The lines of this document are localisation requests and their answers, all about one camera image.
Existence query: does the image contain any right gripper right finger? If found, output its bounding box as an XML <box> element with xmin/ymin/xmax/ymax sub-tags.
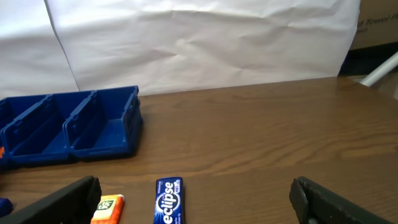
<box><xmin>289</xmin><ymin>175</ymin><xmax>396</xmax><ymax>224</ymax></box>

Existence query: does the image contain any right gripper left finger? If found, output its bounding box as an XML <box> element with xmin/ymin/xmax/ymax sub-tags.
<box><xmin>0</xmin><ymin>175</ymin><xmax>103</xmax><ymax>224</ymax></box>

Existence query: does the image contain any blue candy pack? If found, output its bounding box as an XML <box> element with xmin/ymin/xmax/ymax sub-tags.
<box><xmin>152</xmin><ymin>176</ymin><xmax>187</xmax><ymax>224</ymax></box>
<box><xmin>0</xmin><ymin>197</ymin><xmax>14</xmax><ymax>218</ymax></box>

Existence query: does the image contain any blue tray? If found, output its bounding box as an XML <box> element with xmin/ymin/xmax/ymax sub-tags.
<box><xmin>0</xmin><ymin>85</ymin><xmax>144</xmax><ymax>170</ymax></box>

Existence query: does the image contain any white pipe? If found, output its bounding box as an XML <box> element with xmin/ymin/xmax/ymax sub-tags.
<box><xmin>359</xmin><ymin>51</ymin><xmax>398</xmax><ymax>88</ymax></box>

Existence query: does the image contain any cardboard box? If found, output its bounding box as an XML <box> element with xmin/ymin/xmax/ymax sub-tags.
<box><xmin>350</xmin><ymin>0</ymin><xmax>398</xmax><ymax>50</ymax></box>

